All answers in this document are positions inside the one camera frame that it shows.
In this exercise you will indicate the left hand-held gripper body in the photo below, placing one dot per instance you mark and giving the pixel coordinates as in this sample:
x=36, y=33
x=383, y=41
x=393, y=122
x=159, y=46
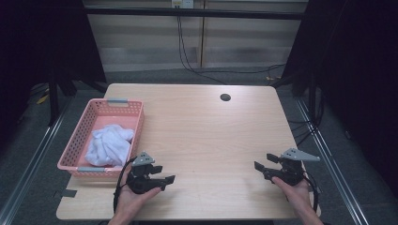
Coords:
x=140, y=182

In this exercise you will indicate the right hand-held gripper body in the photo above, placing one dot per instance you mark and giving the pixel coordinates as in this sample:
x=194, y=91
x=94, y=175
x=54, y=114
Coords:
x=291, y=173

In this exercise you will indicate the white patterned towel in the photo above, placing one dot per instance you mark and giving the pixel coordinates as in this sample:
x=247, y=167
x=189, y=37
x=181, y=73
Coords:
x=108, y=145

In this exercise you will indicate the pink plastic basket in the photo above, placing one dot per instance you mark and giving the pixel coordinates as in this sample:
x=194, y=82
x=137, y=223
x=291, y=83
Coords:
x=108, y=120

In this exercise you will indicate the person's left hand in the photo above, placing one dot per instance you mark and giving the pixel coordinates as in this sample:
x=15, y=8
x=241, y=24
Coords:
x=130, y=203

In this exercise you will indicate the person's right hand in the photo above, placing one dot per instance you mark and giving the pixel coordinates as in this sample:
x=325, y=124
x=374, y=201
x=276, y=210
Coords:
x=298, y=197

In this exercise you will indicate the grey tape strip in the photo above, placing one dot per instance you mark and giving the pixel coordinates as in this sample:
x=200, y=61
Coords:
x=68, y=193

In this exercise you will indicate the black table grommet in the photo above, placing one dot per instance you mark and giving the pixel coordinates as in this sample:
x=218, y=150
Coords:
x=225, y=97

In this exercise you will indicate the black curtain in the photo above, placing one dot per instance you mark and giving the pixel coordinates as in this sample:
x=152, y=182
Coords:
x=37, y=47
x=359, y=78

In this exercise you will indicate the yellow floor object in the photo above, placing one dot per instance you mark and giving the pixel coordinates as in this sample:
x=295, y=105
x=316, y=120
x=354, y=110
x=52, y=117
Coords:
x=42, y=99

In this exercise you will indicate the black horizontal bar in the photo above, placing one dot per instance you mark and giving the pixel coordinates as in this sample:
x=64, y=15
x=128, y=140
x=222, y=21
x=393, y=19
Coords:
x=194, y=13

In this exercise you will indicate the metal floor rail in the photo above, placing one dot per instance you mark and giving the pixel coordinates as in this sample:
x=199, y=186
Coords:
x=331, y=162
x=31, y=162

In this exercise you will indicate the black stand post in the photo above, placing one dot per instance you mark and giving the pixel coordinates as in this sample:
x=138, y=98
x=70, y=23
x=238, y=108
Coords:
x=53, y=100
x=312, y=97

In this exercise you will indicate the white wall socket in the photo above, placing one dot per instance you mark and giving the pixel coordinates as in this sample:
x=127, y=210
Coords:
x=182, y=3

